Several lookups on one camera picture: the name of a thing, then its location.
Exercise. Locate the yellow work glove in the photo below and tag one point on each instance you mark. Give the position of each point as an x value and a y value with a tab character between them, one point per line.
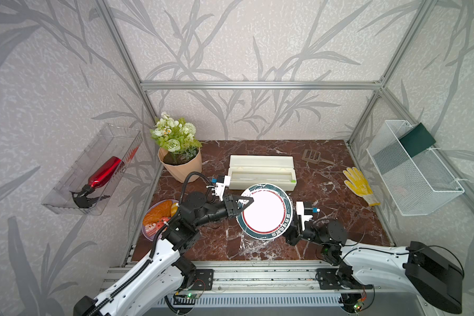
359	185

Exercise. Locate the white green artificial flowers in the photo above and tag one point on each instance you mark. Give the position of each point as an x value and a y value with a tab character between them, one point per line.
177	137

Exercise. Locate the clear plastic wrap sheet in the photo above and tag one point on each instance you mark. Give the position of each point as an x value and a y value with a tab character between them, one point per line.
260	241

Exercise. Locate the red spray bottle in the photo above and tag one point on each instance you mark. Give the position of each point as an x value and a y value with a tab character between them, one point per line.
100	178

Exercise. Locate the white wire mesh basket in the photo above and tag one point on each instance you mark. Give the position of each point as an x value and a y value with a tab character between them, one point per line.
418	185

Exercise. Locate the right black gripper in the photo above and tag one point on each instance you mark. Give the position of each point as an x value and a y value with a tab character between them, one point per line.
295	233

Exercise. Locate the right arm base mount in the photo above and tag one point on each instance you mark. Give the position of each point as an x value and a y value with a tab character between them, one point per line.
338	279

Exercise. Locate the beige flower pot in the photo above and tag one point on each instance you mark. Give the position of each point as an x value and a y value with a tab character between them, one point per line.
180	172

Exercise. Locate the aluminium front rail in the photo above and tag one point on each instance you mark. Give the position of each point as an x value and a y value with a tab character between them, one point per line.
296	276

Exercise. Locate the white plate green red rim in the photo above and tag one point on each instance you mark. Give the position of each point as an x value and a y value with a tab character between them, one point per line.
264	211

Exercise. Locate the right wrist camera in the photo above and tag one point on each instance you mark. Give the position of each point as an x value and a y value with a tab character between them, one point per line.
306	212

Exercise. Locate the clear plastic wall bin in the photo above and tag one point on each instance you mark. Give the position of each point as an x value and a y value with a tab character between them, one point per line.
110	141

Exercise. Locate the brown slotted spatula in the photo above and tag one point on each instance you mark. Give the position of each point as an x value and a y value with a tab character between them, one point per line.
314	156

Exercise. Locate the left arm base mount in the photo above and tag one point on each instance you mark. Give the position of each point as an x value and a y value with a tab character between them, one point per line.
200	280

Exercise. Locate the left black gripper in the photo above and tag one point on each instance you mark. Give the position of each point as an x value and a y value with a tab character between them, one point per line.
229	201

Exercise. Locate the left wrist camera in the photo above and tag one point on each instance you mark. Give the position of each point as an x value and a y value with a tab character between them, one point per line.
220	183

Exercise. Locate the cream plastic wrap dispenser box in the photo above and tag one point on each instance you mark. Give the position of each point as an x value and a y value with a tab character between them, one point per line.
247	170

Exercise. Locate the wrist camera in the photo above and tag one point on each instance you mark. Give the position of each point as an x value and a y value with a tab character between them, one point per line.
306	212
220	183

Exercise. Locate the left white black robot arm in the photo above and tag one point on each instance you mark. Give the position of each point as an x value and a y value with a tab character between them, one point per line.
164	270

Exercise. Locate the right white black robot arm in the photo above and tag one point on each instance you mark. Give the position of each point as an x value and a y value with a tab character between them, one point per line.
417	268

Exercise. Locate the dark green card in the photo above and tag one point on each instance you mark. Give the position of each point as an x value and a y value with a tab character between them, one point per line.
417	140

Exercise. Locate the purple plate of toy food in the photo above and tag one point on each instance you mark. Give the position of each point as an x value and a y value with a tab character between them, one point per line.
157	216

